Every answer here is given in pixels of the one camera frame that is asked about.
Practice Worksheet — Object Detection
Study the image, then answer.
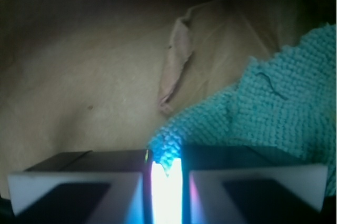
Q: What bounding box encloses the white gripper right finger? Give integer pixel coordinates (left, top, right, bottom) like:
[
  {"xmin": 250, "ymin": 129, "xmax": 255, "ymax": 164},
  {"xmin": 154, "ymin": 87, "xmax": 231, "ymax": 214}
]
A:
[{"xmin": 181, "ymin": 145, "xmax": 328, "ymax": 223}]

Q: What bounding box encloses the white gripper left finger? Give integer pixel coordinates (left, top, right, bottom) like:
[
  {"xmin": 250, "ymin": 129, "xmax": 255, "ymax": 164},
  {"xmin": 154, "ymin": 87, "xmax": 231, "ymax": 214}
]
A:
[{"xmin": 8, "ymin": 149, "xmax": 153, "ymax": 223}]

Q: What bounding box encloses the blue terry cloth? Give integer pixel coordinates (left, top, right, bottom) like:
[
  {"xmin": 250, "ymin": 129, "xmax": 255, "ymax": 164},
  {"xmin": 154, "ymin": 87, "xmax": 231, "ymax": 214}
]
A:
[{"xmin": 149, "ymin": 24, "xmax": 336, "ymax": 196}]

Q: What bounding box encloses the brown paper bag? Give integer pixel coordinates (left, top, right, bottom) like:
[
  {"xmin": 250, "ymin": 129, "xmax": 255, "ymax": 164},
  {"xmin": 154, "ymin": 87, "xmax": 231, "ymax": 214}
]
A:
[{"xmin": 1, "ymin": 0, "xmax": 336, "ymax": 198}]

